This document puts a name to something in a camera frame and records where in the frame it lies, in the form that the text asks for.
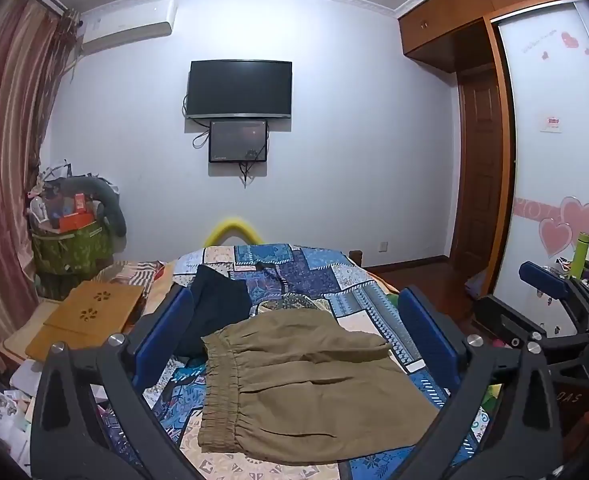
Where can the red box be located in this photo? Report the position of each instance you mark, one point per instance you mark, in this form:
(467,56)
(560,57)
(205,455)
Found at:
(77,221)

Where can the striped cloth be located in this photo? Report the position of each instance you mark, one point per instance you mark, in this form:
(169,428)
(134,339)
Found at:
(129,272)

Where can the purple cloth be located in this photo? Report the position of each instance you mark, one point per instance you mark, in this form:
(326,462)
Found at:
(477,286)

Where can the green fabric bag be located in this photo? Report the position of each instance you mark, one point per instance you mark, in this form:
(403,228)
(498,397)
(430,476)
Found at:
(69,250)

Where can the red and white sticker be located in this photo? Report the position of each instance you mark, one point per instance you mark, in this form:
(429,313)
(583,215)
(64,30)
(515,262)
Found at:
(553,123)

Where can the black wall television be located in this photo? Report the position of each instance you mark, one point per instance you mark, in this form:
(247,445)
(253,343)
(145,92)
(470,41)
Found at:
(239,87)

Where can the yellow foam arc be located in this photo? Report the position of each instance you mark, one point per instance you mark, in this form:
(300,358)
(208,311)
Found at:
(232,225)

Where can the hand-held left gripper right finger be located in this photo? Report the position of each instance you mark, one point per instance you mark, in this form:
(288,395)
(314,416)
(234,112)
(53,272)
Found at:
(424,335)

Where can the wooden lap desk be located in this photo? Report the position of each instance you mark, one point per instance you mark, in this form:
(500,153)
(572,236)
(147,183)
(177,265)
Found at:
(84,310)

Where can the khaki pants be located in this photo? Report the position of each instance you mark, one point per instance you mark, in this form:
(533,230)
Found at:
(314,380)

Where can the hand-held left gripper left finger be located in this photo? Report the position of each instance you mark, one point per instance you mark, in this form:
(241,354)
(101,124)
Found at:
(160,340)

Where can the striped pink curtain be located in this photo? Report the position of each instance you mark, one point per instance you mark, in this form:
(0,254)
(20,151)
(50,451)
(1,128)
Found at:
(9,160)

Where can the wooden overhead cabinet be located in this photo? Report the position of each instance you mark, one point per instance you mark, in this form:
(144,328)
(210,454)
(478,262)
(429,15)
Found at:
(454,10)

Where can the blue patchwork blanket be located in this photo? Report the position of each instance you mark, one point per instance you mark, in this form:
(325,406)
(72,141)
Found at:
(294,270)

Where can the small black wall monitor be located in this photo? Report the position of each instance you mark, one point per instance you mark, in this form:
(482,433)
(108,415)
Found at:
(238,141)

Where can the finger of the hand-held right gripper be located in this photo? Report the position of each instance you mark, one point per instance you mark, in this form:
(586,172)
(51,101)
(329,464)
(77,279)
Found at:
(544,276)
(507,316)

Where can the grey plush toy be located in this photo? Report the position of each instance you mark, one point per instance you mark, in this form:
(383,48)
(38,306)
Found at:
(109,200)

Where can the white air conditioner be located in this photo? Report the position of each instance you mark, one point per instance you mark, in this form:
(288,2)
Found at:
(129,22)

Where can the dark navy garment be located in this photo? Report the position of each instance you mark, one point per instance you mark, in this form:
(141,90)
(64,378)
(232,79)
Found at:
(214,305)

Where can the white wall socket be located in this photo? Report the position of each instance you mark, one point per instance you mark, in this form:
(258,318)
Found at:
(383,246)

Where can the pile of white papers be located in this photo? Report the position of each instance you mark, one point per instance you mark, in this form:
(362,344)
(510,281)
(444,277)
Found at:
(12,420)

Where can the green bottle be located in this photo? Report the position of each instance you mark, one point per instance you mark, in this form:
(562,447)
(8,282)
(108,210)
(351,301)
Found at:
(582,255)

